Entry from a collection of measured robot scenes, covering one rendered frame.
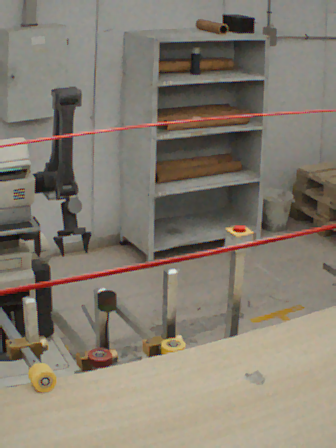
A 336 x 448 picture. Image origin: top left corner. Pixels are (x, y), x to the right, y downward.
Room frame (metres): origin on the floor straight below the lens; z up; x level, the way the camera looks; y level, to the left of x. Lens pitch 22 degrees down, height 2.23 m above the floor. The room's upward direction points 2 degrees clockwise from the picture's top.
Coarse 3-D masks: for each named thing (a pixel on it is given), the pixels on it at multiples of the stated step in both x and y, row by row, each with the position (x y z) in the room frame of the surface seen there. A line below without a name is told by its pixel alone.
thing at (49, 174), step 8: (56, 88) 2.84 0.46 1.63; (64, 88) 2.85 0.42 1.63; (72, 88) 2.84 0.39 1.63; (64, 96) 2.81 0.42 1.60; (72, 96) 2.82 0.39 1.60; (56, 112) 2.89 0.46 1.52; (56, 120) 2.89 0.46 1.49; (56, 128) 2.90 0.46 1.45; (56, 144) 2.91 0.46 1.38; (56, 152) 2.91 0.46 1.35; (56, 160) 2.92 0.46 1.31; (48, 168) 2.91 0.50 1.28; (48, 176) 2.91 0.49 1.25; (48, 184) 2.91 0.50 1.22
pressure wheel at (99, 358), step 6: (96, 348) 2.19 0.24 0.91; (102, 348) 2.19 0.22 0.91; (90, 354) 2.15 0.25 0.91; (96, 354) 2.15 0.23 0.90; (102, 354) 2.15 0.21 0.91; (108, 354) 2.15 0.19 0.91; (90, 360) 2.13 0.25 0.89; (96, 360) 2.12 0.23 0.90; (102, 360) 2.12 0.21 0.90; (108, 360) 2.13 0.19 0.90; (96, 366) 2.12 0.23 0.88; (102, 366) 2.12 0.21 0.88; (108, 366) 2.13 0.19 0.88
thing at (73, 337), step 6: (54, 312) 2.51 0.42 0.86; (54, 318) 2.48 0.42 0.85; (60, 318) 2.46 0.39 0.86; (60, 324) 2.42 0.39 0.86; (66, 324) 2.42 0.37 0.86; (60, 330) 2.42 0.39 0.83; (66, 330) 2.38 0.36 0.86; (72, 330) 2.38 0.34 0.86; (66, 336) 2.37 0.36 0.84; (72, 336) 2.34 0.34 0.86; (78, 336) 2.34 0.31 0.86; (72, 342) 2.33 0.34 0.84; (78, 342) 2.30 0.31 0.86; (84, 342) 2.30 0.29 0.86; (78, 348) 2.28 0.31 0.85; (84, 348) 2.26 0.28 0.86; (90, 348) 2.26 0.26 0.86
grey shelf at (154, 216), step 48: (144, 48) 4.90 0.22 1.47; (240, 48) 5.53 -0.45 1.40; (144, 96) 4.88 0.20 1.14; (192, 96) 5.43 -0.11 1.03; (240, 96) 5.51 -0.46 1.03; (144, 144) 4.86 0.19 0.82; (192, 144) 5.43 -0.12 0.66; (240, 144) 5.49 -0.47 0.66; (144, 192) 4.85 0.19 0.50; (192, 192) 5.44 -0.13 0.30; (240, 192) 5.46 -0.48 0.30; (144, 240) 4.84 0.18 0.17; (192, 240) 4.95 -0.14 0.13
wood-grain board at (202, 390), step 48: (240, 336) 2.31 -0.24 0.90; (288, 336) 2.31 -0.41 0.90; (96, 384) 1.97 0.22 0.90; (144, 384) 1.99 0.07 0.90; (192, 384) 2.00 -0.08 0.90; (240, 384) 2.00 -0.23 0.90; (288, 384) 2.00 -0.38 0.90; (0, 432) 1.67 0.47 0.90; (48, 432) 1.69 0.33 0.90; (96, 432) 1.71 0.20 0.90; (144, 432) 1.73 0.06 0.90; (192, 432) 1.73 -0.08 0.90; (240, 432) 1.74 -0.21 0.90; (288, 432) 1.73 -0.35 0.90
